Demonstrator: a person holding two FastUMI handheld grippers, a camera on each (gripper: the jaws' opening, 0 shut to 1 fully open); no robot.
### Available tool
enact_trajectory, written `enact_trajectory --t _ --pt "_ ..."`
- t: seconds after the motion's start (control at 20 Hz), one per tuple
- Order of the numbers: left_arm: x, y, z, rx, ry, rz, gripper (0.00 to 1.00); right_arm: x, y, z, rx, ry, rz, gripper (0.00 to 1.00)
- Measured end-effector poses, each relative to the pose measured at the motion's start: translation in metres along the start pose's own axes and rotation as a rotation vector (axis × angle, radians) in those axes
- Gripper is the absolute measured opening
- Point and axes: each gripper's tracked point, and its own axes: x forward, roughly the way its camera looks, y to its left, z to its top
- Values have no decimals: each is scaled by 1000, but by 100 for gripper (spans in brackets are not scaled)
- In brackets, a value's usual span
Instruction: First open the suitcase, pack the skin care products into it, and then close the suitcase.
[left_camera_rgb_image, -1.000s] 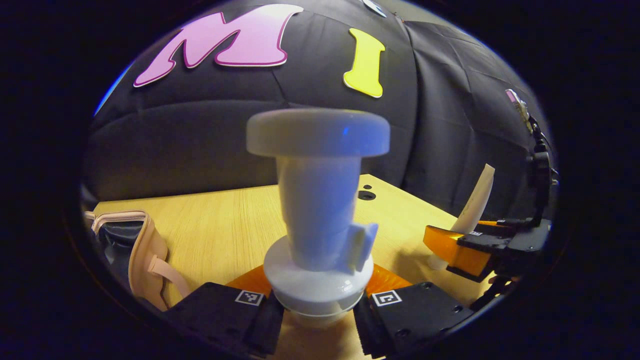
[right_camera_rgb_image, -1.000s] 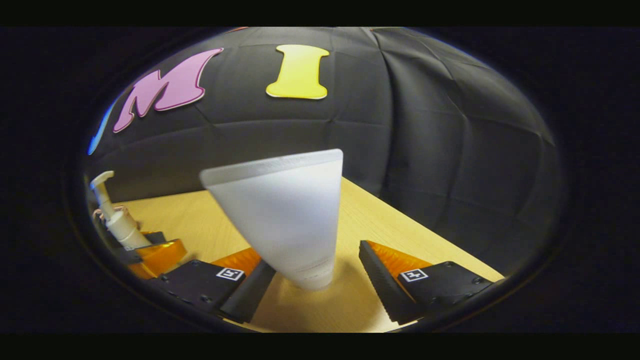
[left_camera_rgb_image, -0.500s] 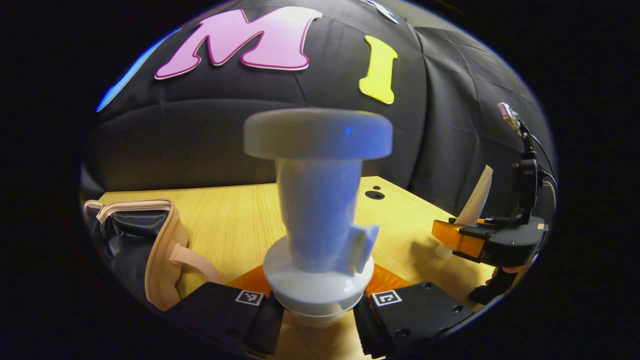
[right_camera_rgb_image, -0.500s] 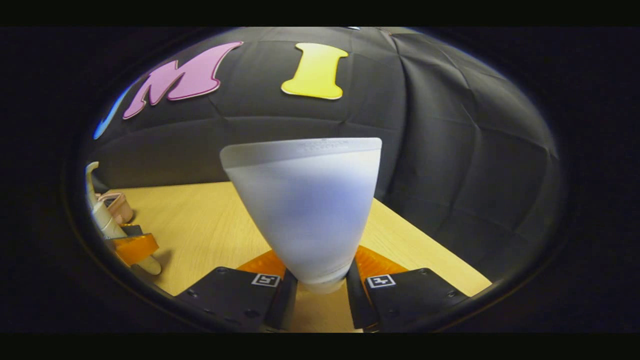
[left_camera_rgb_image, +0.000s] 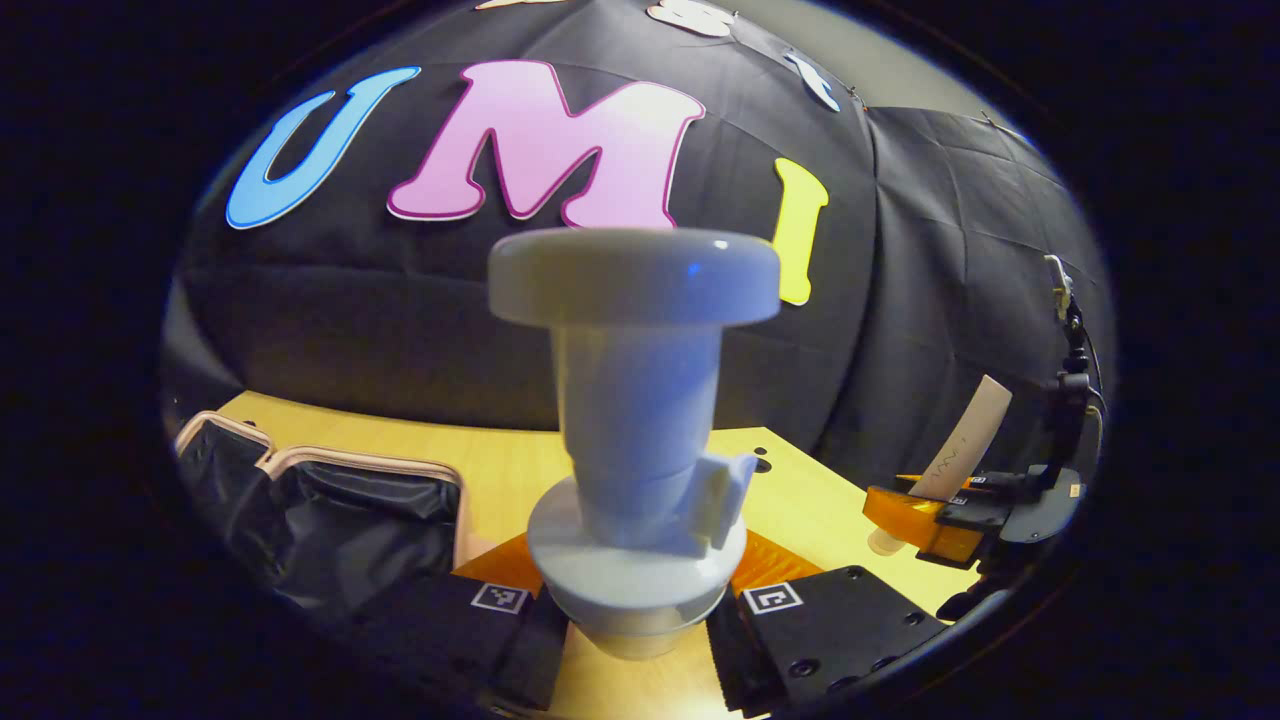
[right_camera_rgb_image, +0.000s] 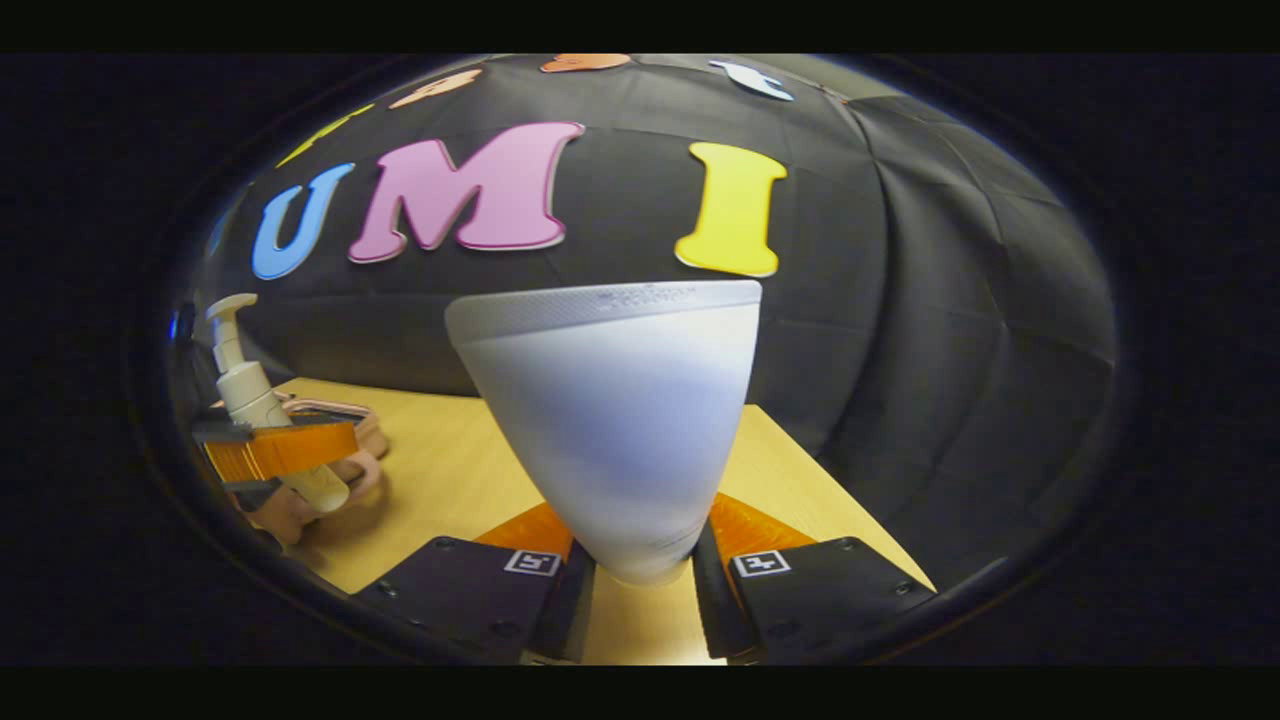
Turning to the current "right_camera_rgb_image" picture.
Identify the black backdrop cloth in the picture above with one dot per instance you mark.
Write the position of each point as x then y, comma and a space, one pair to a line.
900, 300

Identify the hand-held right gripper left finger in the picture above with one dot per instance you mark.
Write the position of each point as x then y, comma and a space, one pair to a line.
572, 610

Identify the cream pump bottle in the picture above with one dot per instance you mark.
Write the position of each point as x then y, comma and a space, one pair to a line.
245, 385

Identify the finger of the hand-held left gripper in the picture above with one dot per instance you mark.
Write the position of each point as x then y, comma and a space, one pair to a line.
255, 494
290, 448

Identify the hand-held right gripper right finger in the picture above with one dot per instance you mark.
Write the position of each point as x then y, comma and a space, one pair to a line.
712, 600

